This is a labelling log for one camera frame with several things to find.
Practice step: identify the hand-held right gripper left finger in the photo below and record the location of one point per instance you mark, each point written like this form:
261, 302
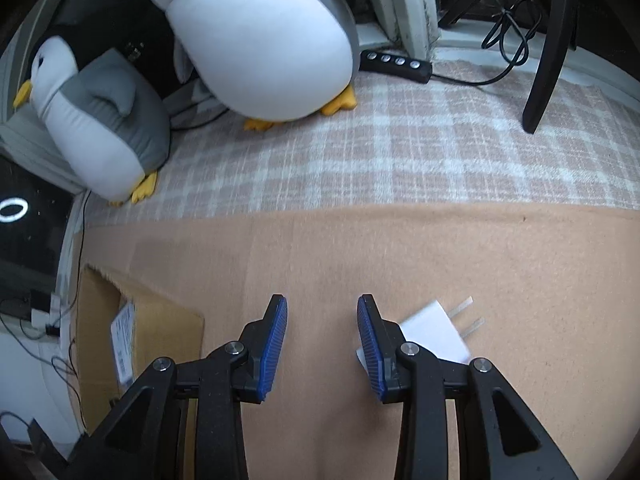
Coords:
272, 350

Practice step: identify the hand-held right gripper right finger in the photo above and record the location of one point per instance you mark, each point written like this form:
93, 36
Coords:
370, 350

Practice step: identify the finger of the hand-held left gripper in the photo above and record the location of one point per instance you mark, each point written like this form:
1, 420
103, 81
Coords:
47, 447

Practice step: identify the white charger plug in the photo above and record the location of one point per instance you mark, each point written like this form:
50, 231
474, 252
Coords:
435, 335

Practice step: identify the brown cardboard box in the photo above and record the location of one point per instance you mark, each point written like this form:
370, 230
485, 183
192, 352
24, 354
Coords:
165, 325

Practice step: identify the brown mat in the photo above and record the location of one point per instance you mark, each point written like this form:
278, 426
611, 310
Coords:
325, 260

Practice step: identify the black plug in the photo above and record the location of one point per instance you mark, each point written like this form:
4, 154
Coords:
52, 331

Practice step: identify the black power adapter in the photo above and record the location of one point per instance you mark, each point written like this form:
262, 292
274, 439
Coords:
37, 298

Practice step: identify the plaid blanket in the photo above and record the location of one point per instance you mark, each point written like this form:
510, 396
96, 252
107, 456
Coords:
400, 150

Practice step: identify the black inline remote control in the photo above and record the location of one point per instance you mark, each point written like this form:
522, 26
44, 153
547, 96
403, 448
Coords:
395, 65

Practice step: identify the large penguin plush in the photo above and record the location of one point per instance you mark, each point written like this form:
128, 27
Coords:
90, 125

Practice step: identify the small penguin plush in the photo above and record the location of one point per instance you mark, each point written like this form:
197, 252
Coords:
260, 45

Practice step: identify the black tripod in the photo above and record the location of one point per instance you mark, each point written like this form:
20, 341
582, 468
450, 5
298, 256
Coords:
547, 60

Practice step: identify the white window frame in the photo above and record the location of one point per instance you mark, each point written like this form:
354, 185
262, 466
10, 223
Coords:
405, 10

